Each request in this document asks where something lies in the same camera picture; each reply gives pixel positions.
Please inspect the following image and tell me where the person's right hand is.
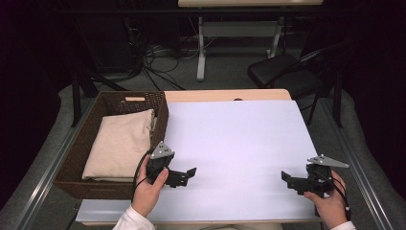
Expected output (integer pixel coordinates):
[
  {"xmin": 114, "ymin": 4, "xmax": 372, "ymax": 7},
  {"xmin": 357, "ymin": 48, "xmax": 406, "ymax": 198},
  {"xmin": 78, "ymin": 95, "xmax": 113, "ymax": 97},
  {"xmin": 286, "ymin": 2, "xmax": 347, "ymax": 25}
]
[{"xmin": 303, "ymin": 170, "xmax": 350, "ymax": 230}]

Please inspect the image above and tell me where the white-framed desk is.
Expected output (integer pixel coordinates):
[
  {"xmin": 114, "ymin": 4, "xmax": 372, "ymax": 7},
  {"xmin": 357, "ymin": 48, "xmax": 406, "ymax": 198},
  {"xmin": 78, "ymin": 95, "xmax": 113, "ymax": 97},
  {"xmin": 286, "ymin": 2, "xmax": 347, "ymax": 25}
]
[{"xmin": 177, "ymin": 0, "xmax": 325, "ymax": 82}]

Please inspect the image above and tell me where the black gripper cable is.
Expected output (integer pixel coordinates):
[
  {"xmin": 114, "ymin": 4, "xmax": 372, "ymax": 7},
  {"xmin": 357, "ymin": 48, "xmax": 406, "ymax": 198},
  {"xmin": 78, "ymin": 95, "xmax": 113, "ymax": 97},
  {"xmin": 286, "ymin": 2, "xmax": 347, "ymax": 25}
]
[
  {"xmin": 314, "ymin": 171, "xmax": 352, "ymax": 222},
  {"xmin": 130, "ymin": 149, "xmax": 155, "ymax": 204}
]

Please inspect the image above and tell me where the beige cloth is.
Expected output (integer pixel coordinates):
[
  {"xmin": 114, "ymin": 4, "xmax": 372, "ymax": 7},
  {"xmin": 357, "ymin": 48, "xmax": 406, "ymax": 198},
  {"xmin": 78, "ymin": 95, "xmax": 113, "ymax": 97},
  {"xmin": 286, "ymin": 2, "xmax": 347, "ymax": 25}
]
[{"xmin": 81, "ymin": 108, "xmax": 158, "ymax": 184}]

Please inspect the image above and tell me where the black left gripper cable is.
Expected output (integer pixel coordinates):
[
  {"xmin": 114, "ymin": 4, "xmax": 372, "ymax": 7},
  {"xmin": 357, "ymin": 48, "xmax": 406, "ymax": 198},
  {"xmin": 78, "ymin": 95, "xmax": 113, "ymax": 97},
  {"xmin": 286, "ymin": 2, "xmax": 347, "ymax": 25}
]
[{"xmin": 130, "ymin": 149, "xmax": 155, "ymax": 204}]

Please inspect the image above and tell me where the white table mat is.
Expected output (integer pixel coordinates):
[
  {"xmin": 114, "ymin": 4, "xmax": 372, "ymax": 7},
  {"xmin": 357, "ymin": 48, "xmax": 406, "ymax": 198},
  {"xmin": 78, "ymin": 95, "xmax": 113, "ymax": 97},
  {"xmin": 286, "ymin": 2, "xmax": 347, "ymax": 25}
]
[{"xmin": 76, "ymin": 99, "xmax": 322, "ymax": 223}]

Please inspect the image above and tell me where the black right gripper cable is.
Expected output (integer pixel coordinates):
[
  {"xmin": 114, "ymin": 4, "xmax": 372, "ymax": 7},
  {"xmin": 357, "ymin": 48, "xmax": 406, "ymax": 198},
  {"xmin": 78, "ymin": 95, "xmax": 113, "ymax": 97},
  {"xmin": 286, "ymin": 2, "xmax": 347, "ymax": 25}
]
[{"xmin": 314, "ymin": 171, "xmax": 352, "ymax": 222}]

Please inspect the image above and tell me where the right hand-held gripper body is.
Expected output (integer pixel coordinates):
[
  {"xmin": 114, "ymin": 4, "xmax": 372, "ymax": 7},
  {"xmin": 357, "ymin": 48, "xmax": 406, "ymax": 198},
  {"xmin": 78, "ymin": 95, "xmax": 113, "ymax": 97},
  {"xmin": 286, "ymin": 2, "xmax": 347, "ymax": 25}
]
[{"xmin": 286, "ymin": 154, "xmax": 350, "ymax": 198}]

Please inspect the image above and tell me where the black folding chair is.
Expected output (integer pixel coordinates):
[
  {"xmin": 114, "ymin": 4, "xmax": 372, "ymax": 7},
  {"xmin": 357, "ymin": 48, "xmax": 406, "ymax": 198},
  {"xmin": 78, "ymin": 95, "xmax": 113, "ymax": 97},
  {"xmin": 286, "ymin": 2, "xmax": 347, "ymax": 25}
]
[{"xmin": 246, "ymin": 40, "xmax": 356, "ymax": 128}]

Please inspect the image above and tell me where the tangle of floor cables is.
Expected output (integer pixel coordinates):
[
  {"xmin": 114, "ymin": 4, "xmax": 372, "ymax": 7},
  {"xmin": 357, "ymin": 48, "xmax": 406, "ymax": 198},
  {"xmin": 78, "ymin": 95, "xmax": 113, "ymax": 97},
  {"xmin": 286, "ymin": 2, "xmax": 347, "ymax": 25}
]
[{"xmin": 123, "ymin": 12, "xmax": 205, "ymax": 92}]

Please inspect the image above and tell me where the grey metal rail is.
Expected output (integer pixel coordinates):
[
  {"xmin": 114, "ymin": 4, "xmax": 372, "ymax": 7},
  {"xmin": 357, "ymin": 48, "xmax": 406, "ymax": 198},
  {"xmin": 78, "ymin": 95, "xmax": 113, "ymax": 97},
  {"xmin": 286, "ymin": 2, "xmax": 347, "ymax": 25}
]
[
  {"xmin": 11, "ymin": 97, "xmax": 97, "ymax": 230},
  {"xmin": 319, "ymin": 95, "xmax": 395, "ymax": 230}
]

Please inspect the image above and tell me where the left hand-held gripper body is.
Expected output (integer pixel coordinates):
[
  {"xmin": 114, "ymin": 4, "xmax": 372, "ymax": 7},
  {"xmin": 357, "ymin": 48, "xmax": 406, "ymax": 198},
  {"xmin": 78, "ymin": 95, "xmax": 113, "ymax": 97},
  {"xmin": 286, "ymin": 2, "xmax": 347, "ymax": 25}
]
[{"xmin": 146, "ymin": 141, "xmax": 190, "ymax": 189}]

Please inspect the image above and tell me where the black metal stand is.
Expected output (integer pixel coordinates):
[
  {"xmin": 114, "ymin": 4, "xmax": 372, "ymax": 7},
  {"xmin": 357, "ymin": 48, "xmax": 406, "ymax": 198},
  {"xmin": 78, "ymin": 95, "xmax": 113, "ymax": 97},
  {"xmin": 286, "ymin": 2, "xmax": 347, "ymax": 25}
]
[{"xmin": 70, "ymin": 61, "xmax": 128, "ymax": 128}]

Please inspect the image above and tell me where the person's left hand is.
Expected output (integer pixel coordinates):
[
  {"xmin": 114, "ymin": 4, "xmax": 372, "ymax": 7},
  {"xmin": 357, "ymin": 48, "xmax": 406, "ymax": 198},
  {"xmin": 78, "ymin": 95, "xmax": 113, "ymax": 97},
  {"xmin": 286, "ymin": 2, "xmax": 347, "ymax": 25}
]
[{"xmin": 131, "ymin": 154, "xmax": 169, "ymax": 219}]

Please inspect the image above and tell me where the brown wicker basket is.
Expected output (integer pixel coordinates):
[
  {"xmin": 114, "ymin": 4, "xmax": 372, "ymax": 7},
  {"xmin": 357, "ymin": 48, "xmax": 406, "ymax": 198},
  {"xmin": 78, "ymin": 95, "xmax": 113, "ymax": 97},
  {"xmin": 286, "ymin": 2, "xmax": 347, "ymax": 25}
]
[{"xmin": 53, "ymin": 90, "xmax": 169, "ymax": 201}]

